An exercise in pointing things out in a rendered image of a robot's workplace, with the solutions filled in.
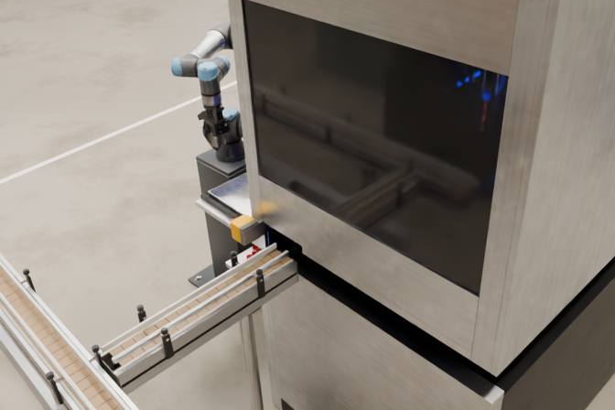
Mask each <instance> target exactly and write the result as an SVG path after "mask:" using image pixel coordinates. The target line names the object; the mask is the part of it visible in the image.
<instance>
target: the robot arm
mask: <svg viewBox="0 0 615 410"><path fill-rule="evenodd" d="M223 49H233V45H232V30H231V23H224V24H221V25H218V26H216V27H214V28H213V29H211V30H210V31H209V32H207V33H206V35H205V36H204V39H203V40H202V41H201V42H200V43H199V44H198V45H197V46H196V47H195V48H194V49H193V50H191V51H190V52H189V53H188V54H187V55H186V56H185V57H184V58H181V57H179V58H174V59H172V62H171V71H172V74H173V75H174V76H176V77H182V78H183V77H187V78H199V81H200V94H201V99H202V104H203V108H204V109H205V111H202V112H201V113H199V114H198V115H197V116H198V118H199V120H203V126H202V133H203V135H204V137H205V138H206V140H207V141H208V143H209V144H210V146H211V147H212V148H213V149H214V150H216V151H215V155H216V158H217V159H218V160H220V161H222V162H235V161H239V160H241V159H243V158H245V153H244V144H243V140H242V138H243V129H242V120H241V113H239V111H238V109H236V108H225V109H224V107H223V106H222V103H221V85H220V82H221V80H222V79H223V78H224V77H225V76H226V75H227V74H228V71H229V70H230V67H231V63H230V62H229V60H228V59H227V58H226V57H224V56H217V57H215V58H213V59H211V57H212V56H213V55H214V54H215V53H216V52H220V51H222V50H223ZM214 136H215V138H214Z"/></svg>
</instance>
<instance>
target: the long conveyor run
mask: <svg viewBox="0 0 615 410"><path fill-rule="evenodd" d="M29 273H30V272H29V269H24V270H23V275H25V277H26V279H25V280H24V279H23V278H22V277H21V276H20V274H19V273H18V272H17V271H16V270H15V269H14V268H13V266H12V265H11V264H10V263H8V262H7V260H6V259H5V258H4V257H3V256H2V255H1V254H0V325H1V327H2V328H3V329H4V331H5V332H6V333H7V335H8V336H9V337H10V339H11V340H12V341H13V342H14V343H15V345H16V346H17V347H18V349H19V350H20V351H21V352H22V354H23V355H24V356H25V358H26V359H27V361H28V362H29V363H30V365H31V366H32V367H33V369H34V370H35V371H36V372H37V374H38V375H39V377H40V378H41V379H42V381H43V382H44V383H45V385H46V386H47V387H48V388H49V390H50V391H51V392H52V393H53V394H54V396H55V397H56V400H57V401H58V403H59V404H60V405H62V407H63V408H64V409H65V410H139V409H138V408H137V407H136V406H135V405H134V403H133V402H132V401H131V400H130V399H129V398H128V397H127V396H126V394H125V393H124V392H123V391H122V390H121V389H120V388H119V386H118V385H117V384H116V383H115V382H114V381H113V379H112V378H111V377H110V376H109V375H108V374H107V373H106V371H105V368H104V365H103V360H102V357H101V354H100V353H99V350H100V347H99V345H93V346H92V352H94V355H95V356H94V357H92V356H91V355H90V353H89V352H87V351H86V350H85V349H84V347H83V346H82V345H81V344H80V343H79V342H78V341H77V339H76V338H75V337H74V336H73V335H72V334H71V333H70V331H69V330H68V329H67V328H66V327H65V326H64V325H63V324H62V322H61V321H60V320H59V319H58V318H57V317H56V316H55V314H54V313H53V312H52V311H51V310H50V309H49V307H48V306H47V305H46V304H45V303H44V302H43V301H42V300H41V298H40V297H39V296H38V295H37V293H36V290H35V288H34V285H33V283H32V280H31V277H30V276H29Z"/></svg>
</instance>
